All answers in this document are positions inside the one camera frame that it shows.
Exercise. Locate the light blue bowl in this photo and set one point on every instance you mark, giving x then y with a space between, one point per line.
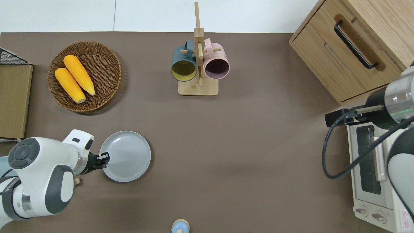
4 165

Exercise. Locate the white toaster oven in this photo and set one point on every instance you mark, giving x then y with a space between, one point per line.
368 183

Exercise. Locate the light wooden drawer cabinet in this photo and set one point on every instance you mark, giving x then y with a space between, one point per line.
323 58

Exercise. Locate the teal mug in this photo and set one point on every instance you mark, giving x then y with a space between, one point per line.
181 55

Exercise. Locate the brown table mat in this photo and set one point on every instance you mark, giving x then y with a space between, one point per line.
242 155

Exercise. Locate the pink mug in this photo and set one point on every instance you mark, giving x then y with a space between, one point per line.
217 55

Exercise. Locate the wooden mug rack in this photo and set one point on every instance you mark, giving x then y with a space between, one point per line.
198 89

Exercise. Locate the blue bottle wooden lid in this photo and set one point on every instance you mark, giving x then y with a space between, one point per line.
180 227

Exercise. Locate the white oven knob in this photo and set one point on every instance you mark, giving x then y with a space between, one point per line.
378 216
361 211

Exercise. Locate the yellow corn cob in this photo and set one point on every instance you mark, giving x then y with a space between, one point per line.
79 74
69 85

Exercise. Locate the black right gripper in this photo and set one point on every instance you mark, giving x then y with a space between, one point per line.
336 118

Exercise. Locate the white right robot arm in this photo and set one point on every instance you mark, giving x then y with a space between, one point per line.
399 97

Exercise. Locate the round wicker basket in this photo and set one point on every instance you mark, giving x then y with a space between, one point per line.
104 71

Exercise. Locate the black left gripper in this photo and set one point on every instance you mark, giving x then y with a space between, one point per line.
91 162

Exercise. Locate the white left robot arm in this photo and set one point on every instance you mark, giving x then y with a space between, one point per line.
38 168

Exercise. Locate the gray plate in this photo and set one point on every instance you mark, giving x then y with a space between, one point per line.
129 155

